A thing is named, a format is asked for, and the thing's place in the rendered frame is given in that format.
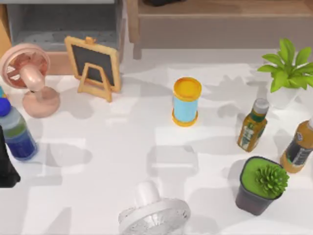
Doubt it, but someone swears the leafy plant in white pot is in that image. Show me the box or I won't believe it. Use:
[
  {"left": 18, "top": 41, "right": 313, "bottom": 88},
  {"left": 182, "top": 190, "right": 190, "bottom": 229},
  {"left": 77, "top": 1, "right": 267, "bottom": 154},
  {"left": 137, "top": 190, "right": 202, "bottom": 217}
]
[{"left": 257, "top": 38, "right": 313, "bottom": 110}]

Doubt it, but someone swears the blue capped blue bottle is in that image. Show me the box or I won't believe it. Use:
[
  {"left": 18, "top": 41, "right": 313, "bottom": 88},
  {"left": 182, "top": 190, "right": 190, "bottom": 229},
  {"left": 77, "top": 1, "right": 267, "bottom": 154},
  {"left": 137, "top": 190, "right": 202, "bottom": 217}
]
[{"left": 0, "top": 97, "right": 39, "bottom": 162}]

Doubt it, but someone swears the pink desk fan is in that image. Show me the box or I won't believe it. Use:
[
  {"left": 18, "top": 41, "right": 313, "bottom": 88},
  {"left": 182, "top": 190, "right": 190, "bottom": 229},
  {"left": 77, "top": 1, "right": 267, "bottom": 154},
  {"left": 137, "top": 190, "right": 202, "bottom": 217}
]
[{"left": 0, "top": 44, "right": 61, "bottom": 118}]

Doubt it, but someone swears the wooden shelf unit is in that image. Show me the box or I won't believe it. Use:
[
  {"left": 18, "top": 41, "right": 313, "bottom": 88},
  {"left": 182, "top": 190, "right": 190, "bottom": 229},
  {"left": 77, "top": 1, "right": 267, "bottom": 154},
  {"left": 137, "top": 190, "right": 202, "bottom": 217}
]
[{"left": 126, "top": 0, "right": 313, "bottom": 60}]

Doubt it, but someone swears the small green tea bottle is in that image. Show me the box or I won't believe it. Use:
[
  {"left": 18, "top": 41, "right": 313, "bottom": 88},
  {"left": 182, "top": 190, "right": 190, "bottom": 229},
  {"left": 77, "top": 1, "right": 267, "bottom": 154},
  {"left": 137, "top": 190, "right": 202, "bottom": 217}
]
[{"left": 237, "top": 98, "right": 270, "bottom": 153}]

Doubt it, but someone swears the orange bottle with dark label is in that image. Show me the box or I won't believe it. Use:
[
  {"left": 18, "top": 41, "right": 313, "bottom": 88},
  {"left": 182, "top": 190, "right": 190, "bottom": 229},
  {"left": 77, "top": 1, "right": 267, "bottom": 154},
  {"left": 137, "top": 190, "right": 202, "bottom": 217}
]
[{"left": 280, "top": 117, "right": 313, "bottom": 174}]

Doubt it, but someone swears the pulled out wooden drawer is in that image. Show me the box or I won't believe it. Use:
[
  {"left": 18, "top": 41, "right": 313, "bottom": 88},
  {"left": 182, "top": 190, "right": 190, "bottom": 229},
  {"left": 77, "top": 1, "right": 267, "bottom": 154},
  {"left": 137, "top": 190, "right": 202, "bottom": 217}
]
[{"left": 0, "top": 0, "right": 126, "bottom": 75}]

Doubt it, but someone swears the wooden framed blackboard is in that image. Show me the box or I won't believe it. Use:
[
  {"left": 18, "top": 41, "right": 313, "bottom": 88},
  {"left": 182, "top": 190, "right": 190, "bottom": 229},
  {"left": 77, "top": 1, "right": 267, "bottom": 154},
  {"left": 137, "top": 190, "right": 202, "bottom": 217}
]
[{"left": 64, "top": 36, "right": 122, "bottom": 103}]

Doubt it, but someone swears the succulent in dark square pot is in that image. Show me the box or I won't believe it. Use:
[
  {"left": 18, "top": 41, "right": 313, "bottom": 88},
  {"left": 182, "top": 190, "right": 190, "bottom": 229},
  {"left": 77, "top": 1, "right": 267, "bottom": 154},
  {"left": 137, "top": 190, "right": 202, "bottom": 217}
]
[{"left": 235, "top": 156, "right": 290, "bottom": 216}]

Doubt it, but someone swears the black object on shelf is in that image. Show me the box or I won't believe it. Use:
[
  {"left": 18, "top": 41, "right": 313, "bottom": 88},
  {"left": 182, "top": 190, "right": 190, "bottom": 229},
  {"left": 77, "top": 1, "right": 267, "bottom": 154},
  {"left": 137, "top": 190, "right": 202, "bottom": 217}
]
[{"left": 142, "top": 0, "right": 186, "bottom": 7}]

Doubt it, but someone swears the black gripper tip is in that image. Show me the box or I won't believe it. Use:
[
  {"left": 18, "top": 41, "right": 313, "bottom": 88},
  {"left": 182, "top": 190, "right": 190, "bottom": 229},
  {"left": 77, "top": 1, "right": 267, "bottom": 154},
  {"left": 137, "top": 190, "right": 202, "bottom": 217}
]
[{"left": 0, "top": 125, "right": 21, "bottom": 188}]

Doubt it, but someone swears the white desk fan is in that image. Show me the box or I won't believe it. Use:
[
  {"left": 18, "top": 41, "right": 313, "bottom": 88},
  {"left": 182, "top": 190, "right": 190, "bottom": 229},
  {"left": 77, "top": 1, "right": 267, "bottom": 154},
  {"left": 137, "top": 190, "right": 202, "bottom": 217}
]
[{"left": 118, "top": 181, "right": 192, "bottom": 235}]

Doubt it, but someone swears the blue and yellow can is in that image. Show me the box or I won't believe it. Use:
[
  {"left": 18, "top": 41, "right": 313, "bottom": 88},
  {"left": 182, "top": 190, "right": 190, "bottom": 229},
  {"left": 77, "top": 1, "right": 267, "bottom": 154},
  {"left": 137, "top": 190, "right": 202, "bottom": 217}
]
[{"left": 171, "top": 77, "right": 202, "bottom": 127}]

